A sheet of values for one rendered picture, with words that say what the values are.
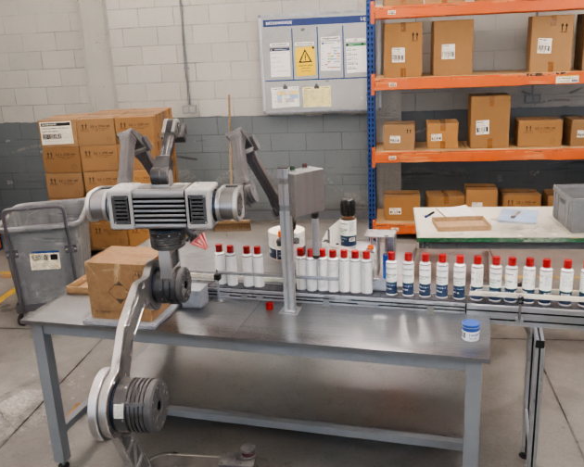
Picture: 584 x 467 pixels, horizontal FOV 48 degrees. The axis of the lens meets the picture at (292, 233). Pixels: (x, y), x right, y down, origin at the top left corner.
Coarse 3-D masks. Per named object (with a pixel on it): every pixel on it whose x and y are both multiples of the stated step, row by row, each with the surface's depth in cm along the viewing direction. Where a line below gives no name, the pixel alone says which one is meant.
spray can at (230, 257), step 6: (228, 246) 317; (228, 252) 318; (234, 252) 320; (228, 258) 318; (234, 258) 319; (228, 264) 319; (234, 264) 319; (228, 270) 320; (234, 270) 320; (228, 276) 321; (234, 276) 321; (228, 282) 322; (234, 282) 322
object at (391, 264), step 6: (390, 252) 298; (390, 258) 297; (390, 264) 297; (396, 264) 298; (390, 270) 298; (396, 270) 298; (390, 276) 299; (396, 276) 299; (390, 282) 299; (396, 282) 300; (390, 288) 300; (396, 288) 301; (390, 294) 301; (396, 294) 302
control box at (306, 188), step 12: (300, 168) 293; (312, 168) 292; (288, 180) 284; (300, 180) 283; (312, 180) 288; (288, 192) 286; (300, 192) 285; (312, 192) 289; (300, 204) 286; (312, 204) 290
